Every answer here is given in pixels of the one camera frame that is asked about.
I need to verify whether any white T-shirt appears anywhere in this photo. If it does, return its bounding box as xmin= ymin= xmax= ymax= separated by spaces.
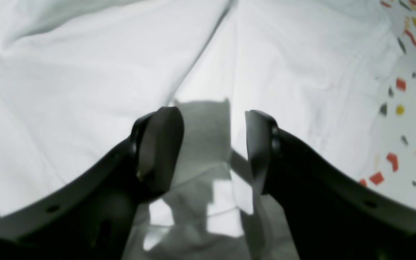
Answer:
xmin=0 ymin=0 xmax=403 ymax=260

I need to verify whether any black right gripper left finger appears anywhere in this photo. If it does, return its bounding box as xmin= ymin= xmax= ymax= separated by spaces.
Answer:
xmin=0 ymin=107 xmax=185 ymax=260

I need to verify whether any terrazzo patterned table cloth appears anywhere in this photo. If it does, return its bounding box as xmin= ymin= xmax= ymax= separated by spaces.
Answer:
xmin=353 ymin=0 xmax=416 ymax=209

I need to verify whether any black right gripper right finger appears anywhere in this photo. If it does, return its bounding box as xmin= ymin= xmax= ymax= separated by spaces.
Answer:
xmin=245 ymin=110 xmax=416 ymax=260

